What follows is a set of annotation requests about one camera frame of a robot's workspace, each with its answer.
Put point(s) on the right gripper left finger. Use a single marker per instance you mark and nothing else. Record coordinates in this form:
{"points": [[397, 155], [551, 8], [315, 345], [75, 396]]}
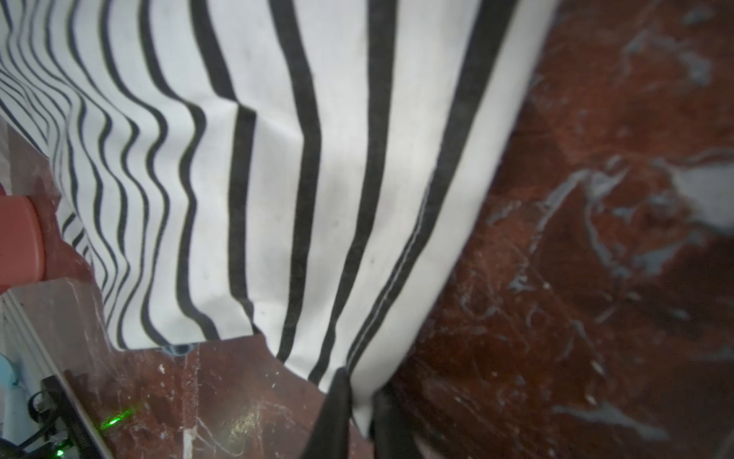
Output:
{"points": [[330, 437]]}

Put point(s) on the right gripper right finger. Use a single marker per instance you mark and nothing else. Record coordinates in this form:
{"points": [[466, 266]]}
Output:
{"points": [[392, 437]]}

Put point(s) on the black white striped garment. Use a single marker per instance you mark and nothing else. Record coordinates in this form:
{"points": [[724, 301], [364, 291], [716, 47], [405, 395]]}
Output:
{"points": [[308, 171]]}

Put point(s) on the pink watering can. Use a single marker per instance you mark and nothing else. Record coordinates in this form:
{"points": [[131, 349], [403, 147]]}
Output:
{"points": [[23, 259]]}

